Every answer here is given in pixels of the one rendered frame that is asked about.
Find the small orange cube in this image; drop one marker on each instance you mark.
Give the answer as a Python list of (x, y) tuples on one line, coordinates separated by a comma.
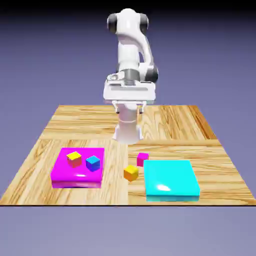
[(131, 173)]

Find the small blue cube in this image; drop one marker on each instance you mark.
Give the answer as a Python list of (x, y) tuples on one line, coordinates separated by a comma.
[(93, 163)]

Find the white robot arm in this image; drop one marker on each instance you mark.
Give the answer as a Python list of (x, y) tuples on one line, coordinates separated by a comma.
[(128, 40)]

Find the large magenta box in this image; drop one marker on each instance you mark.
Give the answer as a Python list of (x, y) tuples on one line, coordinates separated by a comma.
[(77, 168)]

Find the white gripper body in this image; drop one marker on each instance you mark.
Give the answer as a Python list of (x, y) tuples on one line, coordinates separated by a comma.
[(129, 92)]

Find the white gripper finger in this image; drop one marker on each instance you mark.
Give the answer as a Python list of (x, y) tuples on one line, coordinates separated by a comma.
[(116, 107), (141, 108)]

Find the small yellow cube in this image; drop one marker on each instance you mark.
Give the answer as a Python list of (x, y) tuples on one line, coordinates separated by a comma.
[(74, 159)]

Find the large cyan box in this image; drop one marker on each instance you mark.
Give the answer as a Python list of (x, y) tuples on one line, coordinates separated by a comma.
[(171, 180)]

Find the small magenta cube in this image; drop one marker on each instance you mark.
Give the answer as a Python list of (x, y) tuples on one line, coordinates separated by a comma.
[(142, 159)]

